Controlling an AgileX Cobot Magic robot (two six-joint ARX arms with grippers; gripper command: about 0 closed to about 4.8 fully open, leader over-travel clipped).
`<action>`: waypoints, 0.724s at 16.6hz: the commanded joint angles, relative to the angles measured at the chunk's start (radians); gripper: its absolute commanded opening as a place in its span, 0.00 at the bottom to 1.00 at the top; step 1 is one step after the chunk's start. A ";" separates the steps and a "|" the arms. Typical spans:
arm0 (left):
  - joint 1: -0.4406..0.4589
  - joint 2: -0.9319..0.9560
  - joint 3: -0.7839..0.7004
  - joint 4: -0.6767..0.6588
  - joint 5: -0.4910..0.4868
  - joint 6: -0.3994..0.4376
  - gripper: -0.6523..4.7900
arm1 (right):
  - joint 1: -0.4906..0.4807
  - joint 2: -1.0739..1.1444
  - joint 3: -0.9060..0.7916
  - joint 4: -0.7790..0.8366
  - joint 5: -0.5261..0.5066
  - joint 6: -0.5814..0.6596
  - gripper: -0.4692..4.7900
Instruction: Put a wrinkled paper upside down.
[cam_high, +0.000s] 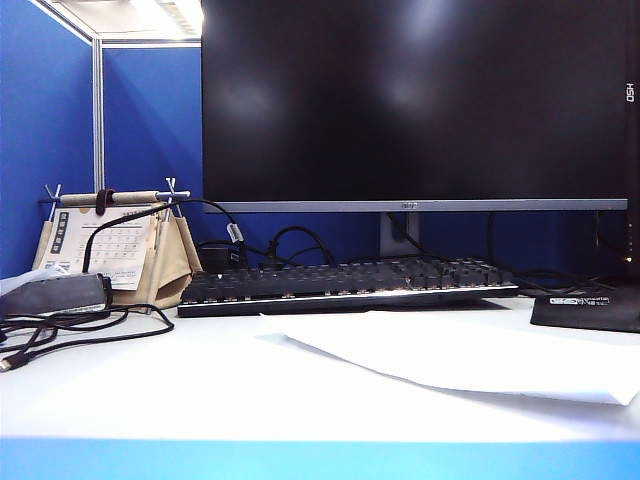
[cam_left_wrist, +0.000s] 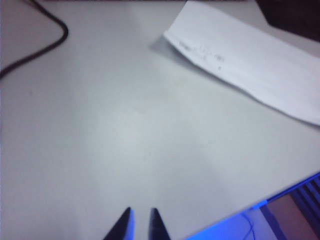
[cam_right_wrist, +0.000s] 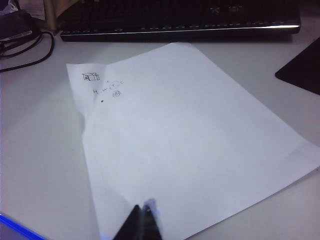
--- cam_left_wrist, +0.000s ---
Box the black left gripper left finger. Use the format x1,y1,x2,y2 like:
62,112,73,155
102,206,135,240

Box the black power adapter cable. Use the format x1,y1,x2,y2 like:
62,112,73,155
0,0,70,79

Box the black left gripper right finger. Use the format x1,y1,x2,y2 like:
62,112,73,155
148,207,173,240

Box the white wrinkled paper sheet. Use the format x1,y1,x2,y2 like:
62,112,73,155
162,0,320,127

